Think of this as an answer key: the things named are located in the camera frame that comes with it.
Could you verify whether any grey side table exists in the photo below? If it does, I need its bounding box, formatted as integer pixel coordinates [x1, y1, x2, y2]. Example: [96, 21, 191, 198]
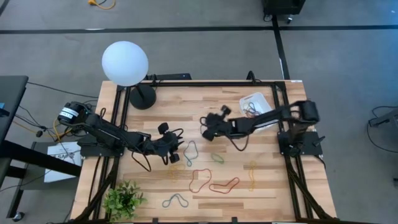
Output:
[19, 141, 82, 191]

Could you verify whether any brown rubber band loop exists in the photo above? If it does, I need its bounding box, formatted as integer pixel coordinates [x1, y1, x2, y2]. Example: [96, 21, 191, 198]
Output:
[188, 168, 213, 194]

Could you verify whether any yellow floor cable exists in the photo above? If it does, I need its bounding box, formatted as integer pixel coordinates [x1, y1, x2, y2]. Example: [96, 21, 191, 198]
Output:
[88, 0, 116, 10]

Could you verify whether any black wheeled cart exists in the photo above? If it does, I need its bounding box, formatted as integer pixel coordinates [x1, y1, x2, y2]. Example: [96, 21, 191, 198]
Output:
[262, 0, 307, 23]

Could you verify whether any white plastic bin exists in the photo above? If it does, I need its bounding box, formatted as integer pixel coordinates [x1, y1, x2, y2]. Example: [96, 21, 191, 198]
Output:
[238, 91, 274, 119]

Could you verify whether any thick red rubber band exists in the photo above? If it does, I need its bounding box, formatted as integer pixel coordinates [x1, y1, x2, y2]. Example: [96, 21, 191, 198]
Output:
[208, 177, 241, 194]

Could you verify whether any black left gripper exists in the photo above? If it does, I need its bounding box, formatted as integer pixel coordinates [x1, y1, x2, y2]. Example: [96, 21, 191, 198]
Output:
[147, 122, 184, 165]

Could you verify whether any white globe lamp black base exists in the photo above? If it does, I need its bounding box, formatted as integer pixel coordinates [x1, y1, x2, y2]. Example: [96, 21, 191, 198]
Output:
[101, 40, 157, 110]

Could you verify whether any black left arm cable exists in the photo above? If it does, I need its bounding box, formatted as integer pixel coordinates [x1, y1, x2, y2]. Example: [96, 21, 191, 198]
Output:
[130, 146, 153, 172]

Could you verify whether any yellow rubber band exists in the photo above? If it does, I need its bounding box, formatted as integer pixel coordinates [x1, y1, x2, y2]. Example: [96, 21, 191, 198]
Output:
[248, 161, 258, 192]
[167, 164, 187, 183]

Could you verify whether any black aluminium table frame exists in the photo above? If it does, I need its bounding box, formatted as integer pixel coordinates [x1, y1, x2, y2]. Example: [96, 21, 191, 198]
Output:
[72, 80, 340, 224]

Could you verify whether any purple rubber band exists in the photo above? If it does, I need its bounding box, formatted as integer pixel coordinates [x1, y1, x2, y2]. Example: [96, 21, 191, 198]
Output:
[247, 101, 265, 118]

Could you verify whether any blue rubber band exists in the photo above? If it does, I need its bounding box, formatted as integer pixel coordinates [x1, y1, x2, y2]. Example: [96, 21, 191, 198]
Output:
[182, 140, 199, 167]
[161, 193, 190, 208]

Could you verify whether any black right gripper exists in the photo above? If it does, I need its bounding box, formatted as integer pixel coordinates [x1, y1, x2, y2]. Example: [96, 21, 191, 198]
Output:
[201, 105, 249, 142]

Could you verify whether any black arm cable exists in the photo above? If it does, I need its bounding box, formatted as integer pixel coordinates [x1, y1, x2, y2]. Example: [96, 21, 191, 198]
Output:
[130, 146, 153, 172]
[228, 135, 249, 152]

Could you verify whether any green rubber band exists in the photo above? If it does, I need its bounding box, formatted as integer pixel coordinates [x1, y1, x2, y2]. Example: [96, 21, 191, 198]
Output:
[210, 152, 225, 165]

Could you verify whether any black desk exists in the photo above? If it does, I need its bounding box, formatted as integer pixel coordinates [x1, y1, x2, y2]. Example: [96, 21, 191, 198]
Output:
[0, 75, 83, 222]

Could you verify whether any black power strip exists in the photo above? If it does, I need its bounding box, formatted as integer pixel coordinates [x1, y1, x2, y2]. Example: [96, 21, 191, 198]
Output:
[146, 73, 192, 81]

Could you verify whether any small green artificial plant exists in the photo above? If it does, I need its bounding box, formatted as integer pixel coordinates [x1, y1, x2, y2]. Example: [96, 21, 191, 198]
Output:
[102, 180, 147, 222]

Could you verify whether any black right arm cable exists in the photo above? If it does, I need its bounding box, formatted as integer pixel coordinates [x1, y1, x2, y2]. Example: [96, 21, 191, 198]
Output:
[228, 135, 249, 152]

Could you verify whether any white printed paper sheet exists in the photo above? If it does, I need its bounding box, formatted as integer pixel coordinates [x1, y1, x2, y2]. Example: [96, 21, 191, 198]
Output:
[43, 141, 83, 184]

